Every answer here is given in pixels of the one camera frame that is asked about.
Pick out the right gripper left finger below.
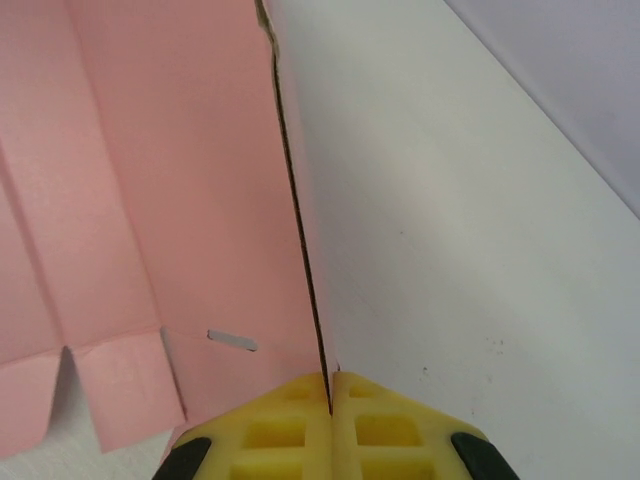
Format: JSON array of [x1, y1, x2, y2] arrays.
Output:
[[154, 371, 335, 480]]

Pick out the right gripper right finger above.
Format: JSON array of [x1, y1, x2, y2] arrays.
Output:
[[332, 370, 521, 480]]

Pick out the pink cloth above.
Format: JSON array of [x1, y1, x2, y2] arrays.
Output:
[[0, 0, 346, 455]]

